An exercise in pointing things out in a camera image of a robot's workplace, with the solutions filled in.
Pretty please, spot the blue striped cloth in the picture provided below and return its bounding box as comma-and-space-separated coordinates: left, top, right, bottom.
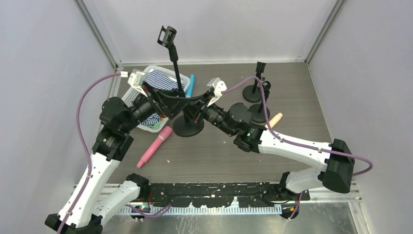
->
141, 69, 178, 128

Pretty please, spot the pink microphone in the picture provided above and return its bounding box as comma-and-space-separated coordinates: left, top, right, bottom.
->
136, 126, 172, 169

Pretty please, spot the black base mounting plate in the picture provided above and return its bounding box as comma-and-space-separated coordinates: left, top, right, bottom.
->
145, 182, 299, 208

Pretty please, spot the white plastic basket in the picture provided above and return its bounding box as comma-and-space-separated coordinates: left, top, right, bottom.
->
122, 65, 190, 133

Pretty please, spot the black front microphone stand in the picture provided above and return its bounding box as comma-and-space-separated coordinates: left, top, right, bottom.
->
248, 80, 271, 123

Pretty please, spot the blue microphone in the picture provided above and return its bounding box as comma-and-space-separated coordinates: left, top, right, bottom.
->
185, 74, 195, 98

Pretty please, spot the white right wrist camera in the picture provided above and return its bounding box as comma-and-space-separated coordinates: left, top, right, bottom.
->
207, 78, 227, 107

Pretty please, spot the beige microphone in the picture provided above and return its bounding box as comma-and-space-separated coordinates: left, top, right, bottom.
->
265, 113, 283, 129

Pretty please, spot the black microphone stand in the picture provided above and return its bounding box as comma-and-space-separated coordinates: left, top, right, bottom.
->
248, 80, 271, 123
242, 61, 266, 103
157, 26, 204, 137

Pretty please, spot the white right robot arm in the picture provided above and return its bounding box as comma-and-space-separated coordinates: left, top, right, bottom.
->
184, 98, 355, 197

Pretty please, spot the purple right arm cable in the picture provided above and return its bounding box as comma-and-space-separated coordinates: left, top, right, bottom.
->
223, 76, 374, 177

